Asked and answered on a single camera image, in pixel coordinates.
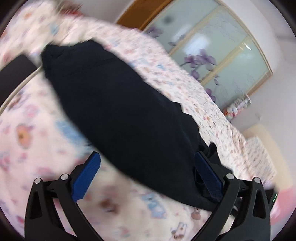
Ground cream padded headboard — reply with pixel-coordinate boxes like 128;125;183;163
242;123;293;190

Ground pink cartoon print blanket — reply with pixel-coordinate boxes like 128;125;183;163
0;0;278;241

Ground wooden door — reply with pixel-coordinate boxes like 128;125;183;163
116;0;172;30

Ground frosted floral sliding wardrobe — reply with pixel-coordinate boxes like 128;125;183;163
145;1;272;109

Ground black pants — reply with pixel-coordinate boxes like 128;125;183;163
41;40;220;211

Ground cartoon print pillow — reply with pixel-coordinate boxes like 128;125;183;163
245;136;277;186

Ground tall jar of plush toys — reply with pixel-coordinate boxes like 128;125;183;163
223;94;251;121

